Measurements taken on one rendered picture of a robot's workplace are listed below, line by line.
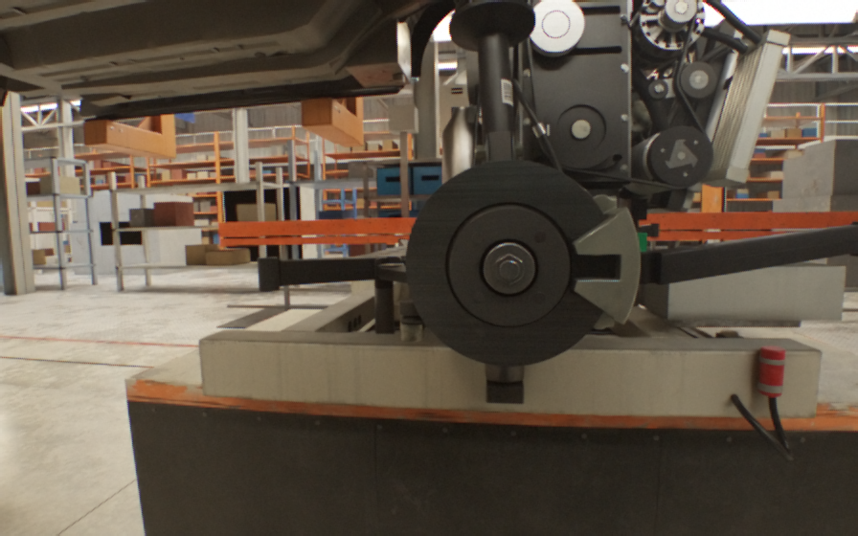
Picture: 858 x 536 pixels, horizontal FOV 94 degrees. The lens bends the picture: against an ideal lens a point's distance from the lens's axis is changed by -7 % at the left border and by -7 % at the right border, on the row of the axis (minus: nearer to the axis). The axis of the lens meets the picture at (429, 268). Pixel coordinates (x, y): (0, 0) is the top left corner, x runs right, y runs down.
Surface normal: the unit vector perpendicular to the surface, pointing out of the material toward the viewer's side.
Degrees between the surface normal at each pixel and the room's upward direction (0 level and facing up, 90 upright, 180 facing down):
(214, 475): 90
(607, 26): 90
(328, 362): 90
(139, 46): 117
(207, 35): 112
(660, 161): 90
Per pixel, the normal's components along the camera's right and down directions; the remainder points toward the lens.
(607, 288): -0.15, 0.10
